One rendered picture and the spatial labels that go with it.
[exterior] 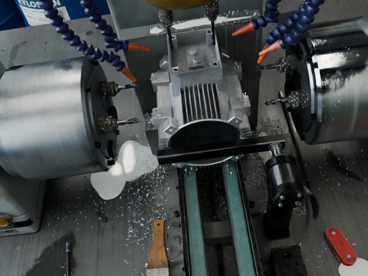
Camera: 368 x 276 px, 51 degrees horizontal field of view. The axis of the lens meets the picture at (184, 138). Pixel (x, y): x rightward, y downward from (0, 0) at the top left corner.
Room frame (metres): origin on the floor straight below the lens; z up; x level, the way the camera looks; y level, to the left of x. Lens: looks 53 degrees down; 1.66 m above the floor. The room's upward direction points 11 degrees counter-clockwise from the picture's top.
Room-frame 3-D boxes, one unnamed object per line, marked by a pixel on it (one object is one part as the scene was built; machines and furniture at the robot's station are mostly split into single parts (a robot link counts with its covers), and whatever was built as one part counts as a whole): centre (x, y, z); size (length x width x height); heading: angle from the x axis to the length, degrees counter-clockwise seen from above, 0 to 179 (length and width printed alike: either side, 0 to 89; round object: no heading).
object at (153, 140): (0.63, 0.06, 0.86); 0.07 x 0.06 x 0.12; 85
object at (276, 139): (0.44, -0.07, 1.01); 0.26 x 0.04 x 0.03; 85
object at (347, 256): (0.27, -0.29, 0.81); 0.09 x 0.03 x 0.02; 12
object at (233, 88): (0.55, -0.05, 1.02); 0.20 x 0.19 x 0.19; 175
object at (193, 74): (0.59, -0.05, 1.11); 0.12 x 0.11 x 0.07; 175
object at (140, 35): (0.71, -0.06, 0.97); 0.30 x 0.11 x 0.34; 85
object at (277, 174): (0.52, -0.22, 0.92); 0.45 x 0.13 x 0.24; 175
